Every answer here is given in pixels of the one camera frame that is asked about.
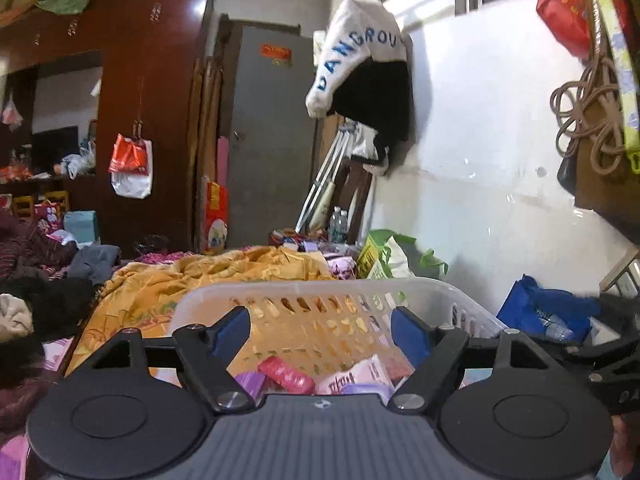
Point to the red yellow printed sack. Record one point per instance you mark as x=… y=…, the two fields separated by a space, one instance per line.
x=216 y=220

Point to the black garment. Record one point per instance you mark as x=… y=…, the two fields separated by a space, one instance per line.
x=55 y=305

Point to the brown hanging bag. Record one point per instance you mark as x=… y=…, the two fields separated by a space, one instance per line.
x=600 y=195

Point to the red printed carton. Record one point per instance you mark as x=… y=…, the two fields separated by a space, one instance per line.
x=47 y=217

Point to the blue tote bag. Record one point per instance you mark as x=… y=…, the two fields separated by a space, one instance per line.
x=520 y=300

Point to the metal crutches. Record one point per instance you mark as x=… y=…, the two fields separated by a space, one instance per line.
x=325 y=180

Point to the wooden planks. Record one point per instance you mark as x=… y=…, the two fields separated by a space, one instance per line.
x=205 y=135

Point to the grey garment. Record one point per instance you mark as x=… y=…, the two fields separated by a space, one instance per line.
x=95 y=262

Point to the black television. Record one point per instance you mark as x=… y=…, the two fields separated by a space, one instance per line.
x=55 y=150

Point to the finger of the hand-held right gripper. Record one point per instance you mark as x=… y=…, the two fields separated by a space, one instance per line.
x=622 y=315
x=610 y=355

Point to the green label water bottle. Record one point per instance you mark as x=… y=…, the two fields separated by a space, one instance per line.
x=334 y=227
x=344 y=227

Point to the maroon clothes pile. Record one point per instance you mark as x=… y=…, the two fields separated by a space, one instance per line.
x=30 y=245

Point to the yellow wooden stool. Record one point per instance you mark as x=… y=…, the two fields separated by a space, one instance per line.
x=55 y=201
x=22 y=204

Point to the white plastic basket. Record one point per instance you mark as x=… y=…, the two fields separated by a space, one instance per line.
x=310 y=290

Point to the purple box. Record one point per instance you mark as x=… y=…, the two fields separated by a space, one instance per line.
x=250 y=382

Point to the lavender packet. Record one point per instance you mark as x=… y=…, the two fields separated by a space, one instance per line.
x=365 y=391

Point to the beige cloth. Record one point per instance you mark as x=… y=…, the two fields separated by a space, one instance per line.
x=14 y=317

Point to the grey door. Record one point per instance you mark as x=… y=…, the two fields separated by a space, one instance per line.
x=270 y=160

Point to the red hanging bag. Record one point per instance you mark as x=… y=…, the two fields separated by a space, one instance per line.
x=560 y=5

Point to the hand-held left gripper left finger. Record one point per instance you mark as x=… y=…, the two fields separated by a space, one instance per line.
x=232 y=332

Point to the white pink tissue pack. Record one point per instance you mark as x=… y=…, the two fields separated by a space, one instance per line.
x=350 y=375

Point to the yellow blanket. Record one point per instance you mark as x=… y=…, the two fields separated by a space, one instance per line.
x=150 y=285

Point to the green white tote bag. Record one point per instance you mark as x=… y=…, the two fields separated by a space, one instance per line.
x=395 y=255

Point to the pink patterned cloth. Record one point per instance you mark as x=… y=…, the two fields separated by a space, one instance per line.
x=341 y=267

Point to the red door sticker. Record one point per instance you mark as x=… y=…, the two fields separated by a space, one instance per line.
x=275 y=55

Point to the teal cardboard box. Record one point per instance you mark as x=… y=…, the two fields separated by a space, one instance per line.
x=81 y=227

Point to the orange white plastic bag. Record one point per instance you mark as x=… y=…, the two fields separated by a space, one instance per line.
x=130 y=160

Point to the pink floral blanket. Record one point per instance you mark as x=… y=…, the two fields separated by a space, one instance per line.
x=30 y=400

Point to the pink board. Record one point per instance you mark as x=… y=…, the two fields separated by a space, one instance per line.
x=222 y=160

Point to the white black hanging jacket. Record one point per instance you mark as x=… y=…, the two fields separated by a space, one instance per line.
x=370 y=95

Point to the pink white plastic bag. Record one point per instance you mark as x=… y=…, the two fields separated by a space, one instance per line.
x=11 y=115

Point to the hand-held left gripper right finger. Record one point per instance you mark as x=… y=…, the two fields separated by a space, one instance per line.
x=407 y=335

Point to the dark wooden wardrobe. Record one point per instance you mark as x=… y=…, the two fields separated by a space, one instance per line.
x=150 y=110

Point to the pink red small box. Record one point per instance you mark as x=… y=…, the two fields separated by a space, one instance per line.
x=285 y=372

